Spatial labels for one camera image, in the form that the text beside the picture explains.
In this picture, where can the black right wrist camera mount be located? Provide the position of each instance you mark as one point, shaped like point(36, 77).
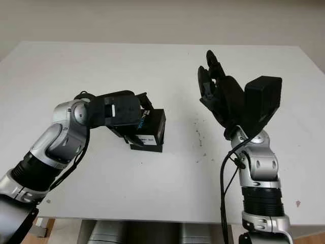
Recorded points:
point(264, 101)

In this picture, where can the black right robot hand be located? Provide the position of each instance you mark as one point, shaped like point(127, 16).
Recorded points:
point(228, 101)

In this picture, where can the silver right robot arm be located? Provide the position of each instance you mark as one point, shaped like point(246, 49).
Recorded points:
point(261, 162)

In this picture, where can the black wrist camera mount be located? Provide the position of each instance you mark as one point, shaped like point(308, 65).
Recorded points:
point(124, 111)
point(264, 101)

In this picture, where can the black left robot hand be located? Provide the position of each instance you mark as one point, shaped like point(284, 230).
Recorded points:
point(119, 93)

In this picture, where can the grey and black robot torso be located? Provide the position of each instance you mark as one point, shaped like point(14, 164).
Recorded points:
point(152, 232)

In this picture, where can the white table leg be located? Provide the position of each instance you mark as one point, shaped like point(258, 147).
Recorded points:
point(41, 227)

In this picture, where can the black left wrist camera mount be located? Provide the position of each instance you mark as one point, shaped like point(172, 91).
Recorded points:
point(124, 111)

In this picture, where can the black box base with insert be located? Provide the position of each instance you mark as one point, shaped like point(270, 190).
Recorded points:
point(149, 149)

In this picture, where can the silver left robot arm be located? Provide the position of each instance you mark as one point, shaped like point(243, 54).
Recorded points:
point(58, 142)

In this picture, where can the black RealSense box lid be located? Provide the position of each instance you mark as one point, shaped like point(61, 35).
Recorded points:
point(152, 124)

